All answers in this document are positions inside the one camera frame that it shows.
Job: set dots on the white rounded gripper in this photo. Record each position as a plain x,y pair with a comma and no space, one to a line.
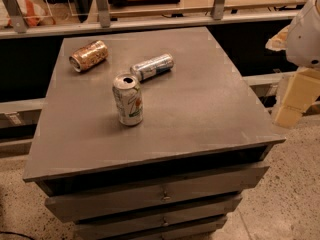
304,39

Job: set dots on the white green 7up can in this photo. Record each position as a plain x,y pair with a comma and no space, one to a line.
128,97

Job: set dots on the silver blue can lying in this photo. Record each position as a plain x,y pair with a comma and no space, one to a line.
152,67

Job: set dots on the gold brown can lying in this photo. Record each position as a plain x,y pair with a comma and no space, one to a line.
88,56

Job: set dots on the grey drawer cabinet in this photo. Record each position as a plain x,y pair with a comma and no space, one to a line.
199,116

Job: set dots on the bottom grey drawer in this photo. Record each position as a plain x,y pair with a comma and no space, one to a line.
174,230

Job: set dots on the grey drawer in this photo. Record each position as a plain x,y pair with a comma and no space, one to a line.
130,197
174,230
158,217

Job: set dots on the middle grey drawer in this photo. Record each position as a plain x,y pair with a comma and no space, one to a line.
158,217

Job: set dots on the orange white cloth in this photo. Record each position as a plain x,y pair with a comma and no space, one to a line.
35,13

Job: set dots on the top grey drawer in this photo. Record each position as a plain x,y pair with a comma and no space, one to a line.
130,197

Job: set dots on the grey metal bracket right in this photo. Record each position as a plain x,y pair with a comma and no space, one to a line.
217,9

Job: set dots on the grey metal bracket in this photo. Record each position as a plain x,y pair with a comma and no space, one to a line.
16,17
103,13
217,9

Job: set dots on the grey metal bracket middle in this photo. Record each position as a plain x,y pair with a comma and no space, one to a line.
103,13

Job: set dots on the long grey shelf rail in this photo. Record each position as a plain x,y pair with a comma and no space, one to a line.
150,24

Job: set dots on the grey metal bracket left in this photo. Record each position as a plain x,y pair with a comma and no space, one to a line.
16,17

